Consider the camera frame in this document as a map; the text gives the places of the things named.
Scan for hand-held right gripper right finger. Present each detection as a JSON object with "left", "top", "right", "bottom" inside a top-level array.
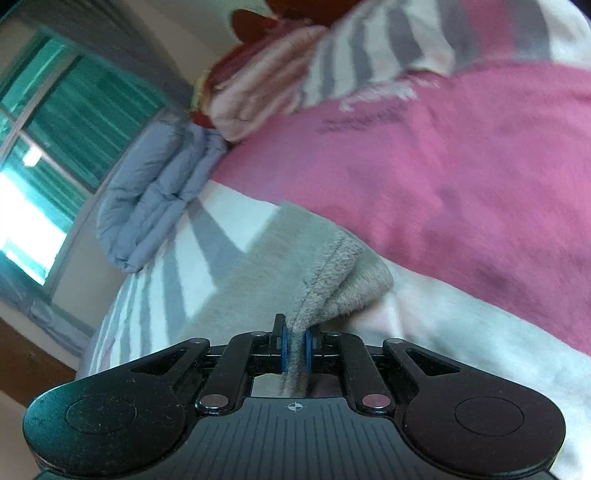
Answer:
[{"left": 303, "top": 327, "right": 462, "bottom": 415}]

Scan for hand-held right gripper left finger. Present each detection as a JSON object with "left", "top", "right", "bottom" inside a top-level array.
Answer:
[{"left": 130, "top": 314, "right": 291, "bottom": 415}]

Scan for striped pink grey bed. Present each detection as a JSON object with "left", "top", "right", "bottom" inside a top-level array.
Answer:
[{"left": 76, "top": 0, "right": 591, "bottom": 480}]

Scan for folded red colourful cloths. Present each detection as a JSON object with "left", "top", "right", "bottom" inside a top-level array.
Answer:
[{"left": 188, "top": 46, "right": 243, "bottom": 131}]

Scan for striped pink grey pillow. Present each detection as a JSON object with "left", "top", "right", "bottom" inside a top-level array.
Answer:
[{"left": 300, "top": 0, "right": 591, "bottom": 112}]

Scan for green glass window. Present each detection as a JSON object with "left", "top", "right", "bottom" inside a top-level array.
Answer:
[{"left": 0, "top": 32, "right": 168, "bottom": 287}]

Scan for red wooden headboard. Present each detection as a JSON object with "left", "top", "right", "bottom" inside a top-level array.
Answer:
[{"left": 231, "top": 0, "right": 357, "bottom": 44}]

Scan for grey curtain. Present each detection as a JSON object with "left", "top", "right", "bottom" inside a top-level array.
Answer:
[{"left": 28, "top": 0, "right": 195, "bottom": 118}]

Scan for folded pink blanket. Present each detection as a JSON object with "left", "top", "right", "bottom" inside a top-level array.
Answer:
[{"left": 208, "top": 25, "right": 329, "bottom": 144}]

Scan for grey pants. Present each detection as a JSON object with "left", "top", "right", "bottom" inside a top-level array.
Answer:
[{"left": 185, "top": 200, "right": 395, "bottom": 398}]

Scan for folded light blue quilt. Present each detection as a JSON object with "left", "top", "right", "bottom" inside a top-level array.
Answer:
[{"left": 96, "top": 113, "right": 229, "bottom": 273}]

